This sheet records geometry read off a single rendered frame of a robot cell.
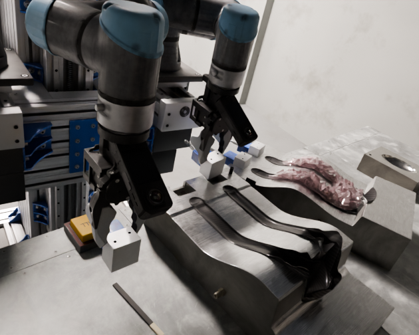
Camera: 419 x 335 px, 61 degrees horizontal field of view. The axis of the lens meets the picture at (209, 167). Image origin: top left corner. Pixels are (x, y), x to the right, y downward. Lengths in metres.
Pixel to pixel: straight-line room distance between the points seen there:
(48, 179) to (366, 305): 0.89
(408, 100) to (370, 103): 0.29
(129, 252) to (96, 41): 0.33
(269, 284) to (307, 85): 2.95
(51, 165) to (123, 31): 0.74
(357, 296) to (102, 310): 0.49
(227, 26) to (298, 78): 2.85
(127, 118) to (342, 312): 0.53
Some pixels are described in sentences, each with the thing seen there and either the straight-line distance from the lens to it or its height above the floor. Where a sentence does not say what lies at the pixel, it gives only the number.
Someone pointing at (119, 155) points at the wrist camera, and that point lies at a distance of 0.49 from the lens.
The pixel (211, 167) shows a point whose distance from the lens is 0.86.
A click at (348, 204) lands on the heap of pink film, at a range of 1.01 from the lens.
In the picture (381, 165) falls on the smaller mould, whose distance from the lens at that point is 1.40.
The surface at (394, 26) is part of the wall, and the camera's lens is 3.09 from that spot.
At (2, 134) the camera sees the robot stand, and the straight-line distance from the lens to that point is 0.90.
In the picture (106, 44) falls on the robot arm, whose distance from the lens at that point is 0.45.
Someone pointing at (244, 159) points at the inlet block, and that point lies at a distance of 1.05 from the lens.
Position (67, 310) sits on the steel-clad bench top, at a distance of 0.71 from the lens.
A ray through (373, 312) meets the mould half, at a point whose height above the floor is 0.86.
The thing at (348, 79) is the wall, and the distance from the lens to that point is 3.23.
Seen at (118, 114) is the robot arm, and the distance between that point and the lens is 0.46.
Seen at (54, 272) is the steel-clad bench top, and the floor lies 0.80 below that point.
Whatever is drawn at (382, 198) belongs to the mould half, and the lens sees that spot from 1.07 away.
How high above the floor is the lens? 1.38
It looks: 31 degrees down
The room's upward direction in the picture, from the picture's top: 14 degrees clockwise
